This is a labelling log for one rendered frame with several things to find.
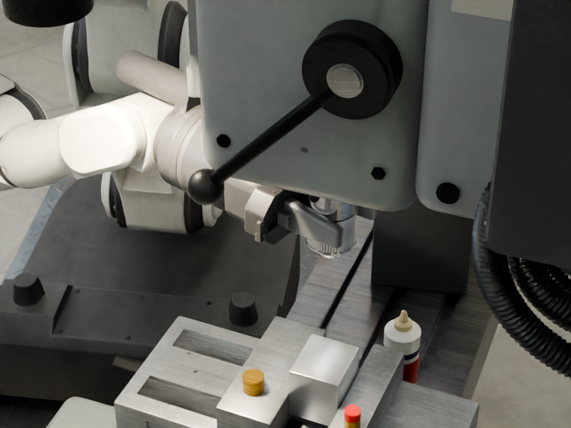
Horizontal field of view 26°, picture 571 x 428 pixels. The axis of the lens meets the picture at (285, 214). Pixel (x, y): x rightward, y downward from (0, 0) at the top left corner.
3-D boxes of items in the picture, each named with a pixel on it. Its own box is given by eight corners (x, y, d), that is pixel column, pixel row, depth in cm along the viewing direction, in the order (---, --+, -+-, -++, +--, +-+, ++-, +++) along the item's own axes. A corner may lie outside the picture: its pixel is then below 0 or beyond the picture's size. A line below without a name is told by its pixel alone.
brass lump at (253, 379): (239, 392, 123) (238, 380, 122) (247, 379, 125) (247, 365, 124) (258, 399, 122) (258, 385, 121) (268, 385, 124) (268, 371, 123)
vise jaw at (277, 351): (216, 435, 124) (214, 407, 122) (275, 341, 135) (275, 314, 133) (270, 453, 122) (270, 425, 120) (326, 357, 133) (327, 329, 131)
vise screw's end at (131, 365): (112, 374, 136) (111, 361, 135) (120, 364, 137) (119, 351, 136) (144, 384, 135) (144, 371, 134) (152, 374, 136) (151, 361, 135)
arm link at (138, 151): (139, 165, 118) (53, 185, 127) (200, 141, 125) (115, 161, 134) (117, 100, 117) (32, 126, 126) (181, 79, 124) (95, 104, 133)
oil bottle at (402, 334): (375, 391, 139) (381, 318, 132) (387, 368, 142) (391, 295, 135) (410, 401, 138) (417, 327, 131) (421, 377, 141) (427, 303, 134)
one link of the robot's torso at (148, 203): (121, 177, 222) (74, -19, 184) (231, 186, 220) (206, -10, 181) (103, 248, 213) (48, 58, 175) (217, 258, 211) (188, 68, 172)
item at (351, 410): (341, 431, 119) (342, 413, 117) (347, 420, 120) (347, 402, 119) (357, 436, 118) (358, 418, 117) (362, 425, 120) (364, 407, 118)
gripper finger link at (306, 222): (342, 250, 111) (288, 223, 114) (343, 222, 109) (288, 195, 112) (331, 259, 110) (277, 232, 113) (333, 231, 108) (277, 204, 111)
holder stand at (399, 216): (369, 284, 154) (376, 150, 142) (388, 184, 171) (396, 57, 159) (466, 295, 152) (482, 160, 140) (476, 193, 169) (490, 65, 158)
